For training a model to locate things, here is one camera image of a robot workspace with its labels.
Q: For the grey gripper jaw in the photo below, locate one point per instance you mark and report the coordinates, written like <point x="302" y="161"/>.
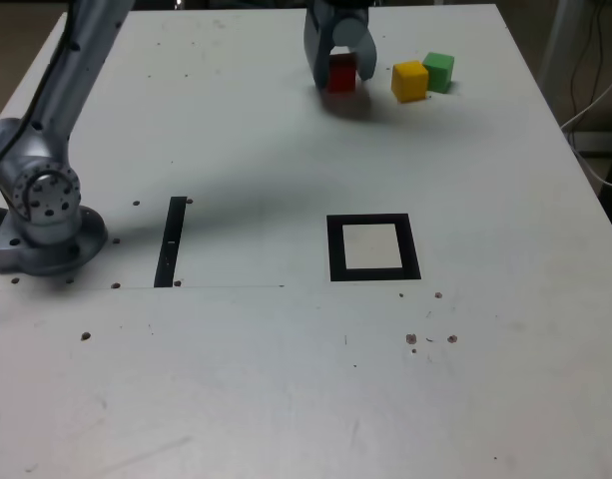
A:
<point x="318" y="45"/>
<point x="353" y="30"/>

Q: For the red cube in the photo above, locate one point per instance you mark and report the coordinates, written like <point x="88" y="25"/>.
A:
<point x="341" y="75"/>

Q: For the yellow cube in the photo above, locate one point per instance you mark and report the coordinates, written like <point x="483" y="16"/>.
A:
<point x="410" y="82"/>

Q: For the green cube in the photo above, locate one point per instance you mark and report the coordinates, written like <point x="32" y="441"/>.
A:
<point x="441" y="72"/>

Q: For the black tape square outline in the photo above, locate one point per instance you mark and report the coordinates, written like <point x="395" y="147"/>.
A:
<point x="335" y="249"/>

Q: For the black tape strip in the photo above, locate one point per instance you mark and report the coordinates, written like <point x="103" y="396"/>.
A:
<point x="170" y="239"/>

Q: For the white metal post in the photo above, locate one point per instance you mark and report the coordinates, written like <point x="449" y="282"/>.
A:
<point x="560" y="50"/>

